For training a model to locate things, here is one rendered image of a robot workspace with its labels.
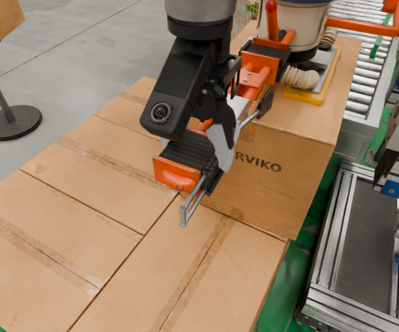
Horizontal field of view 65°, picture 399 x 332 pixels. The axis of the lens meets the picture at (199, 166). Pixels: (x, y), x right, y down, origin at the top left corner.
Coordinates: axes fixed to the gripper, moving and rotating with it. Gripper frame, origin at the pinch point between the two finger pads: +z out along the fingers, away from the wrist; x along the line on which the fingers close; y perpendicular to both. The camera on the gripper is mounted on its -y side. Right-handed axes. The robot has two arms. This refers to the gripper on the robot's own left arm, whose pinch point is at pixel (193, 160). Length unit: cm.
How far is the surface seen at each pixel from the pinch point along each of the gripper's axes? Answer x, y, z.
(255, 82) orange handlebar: -1.7, 23.2, -1.0
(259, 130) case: -2.5, 29.9, 15.0
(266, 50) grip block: 0.3, 36.7, -1.3
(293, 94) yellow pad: -6.6, 43.4, 11.8
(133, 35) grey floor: 193, 241, 108
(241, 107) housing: -2.1, 14.1, -1.2
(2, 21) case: 170, 90, 38
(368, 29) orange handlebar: -19, 63, 0
